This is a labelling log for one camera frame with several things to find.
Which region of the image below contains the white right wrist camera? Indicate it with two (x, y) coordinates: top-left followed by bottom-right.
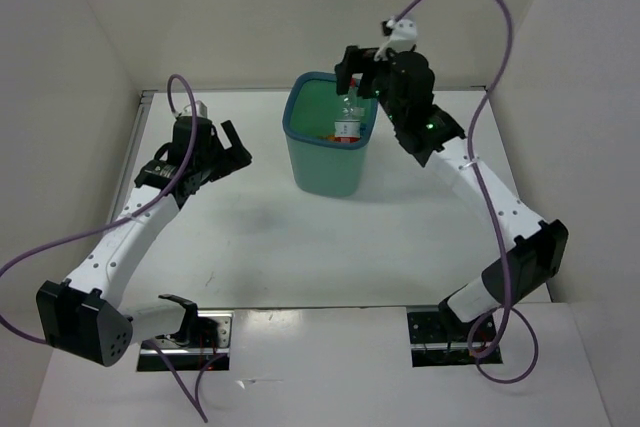
(374, 17), (418, 61)

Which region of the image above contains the red label clear bottle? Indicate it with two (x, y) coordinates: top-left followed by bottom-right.
(333, 78), (363, 143)

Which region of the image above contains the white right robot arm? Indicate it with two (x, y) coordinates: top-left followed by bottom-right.
(335, 46), (568, 340)

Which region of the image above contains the aluminium table edge rail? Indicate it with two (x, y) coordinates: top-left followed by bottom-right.
(109, 90), (156, 221)

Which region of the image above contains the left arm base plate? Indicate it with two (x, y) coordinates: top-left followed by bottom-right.
(131, 305), (234, 372)

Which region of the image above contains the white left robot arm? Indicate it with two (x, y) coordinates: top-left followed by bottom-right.
(36, 116), (252, 367)

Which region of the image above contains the green plastic bin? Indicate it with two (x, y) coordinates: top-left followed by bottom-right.
(282, 72), (377, 197)

